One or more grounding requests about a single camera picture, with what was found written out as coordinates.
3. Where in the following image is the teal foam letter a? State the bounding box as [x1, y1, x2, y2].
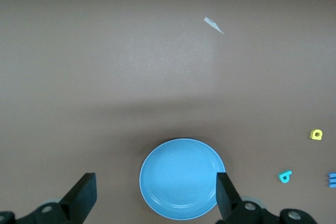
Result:
[277, 170, 293, 184]

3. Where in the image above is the yellow foam letter a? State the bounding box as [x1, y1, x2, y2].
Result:
[309, 129, 323, 141]

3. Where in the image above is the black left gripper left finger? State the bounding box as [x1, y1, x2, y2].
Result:
[0, 173, 98, 224]

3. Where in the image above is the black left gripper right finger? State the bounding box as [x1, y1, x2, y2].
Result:
[215, 172, 320, 224]

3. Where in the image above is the white paper scrap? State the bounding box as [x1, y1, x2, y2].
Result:
[204, 16, 225, 35]

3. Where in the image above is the blue plate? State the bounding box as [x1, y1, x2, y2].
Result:
[139, 137, 226, 220]

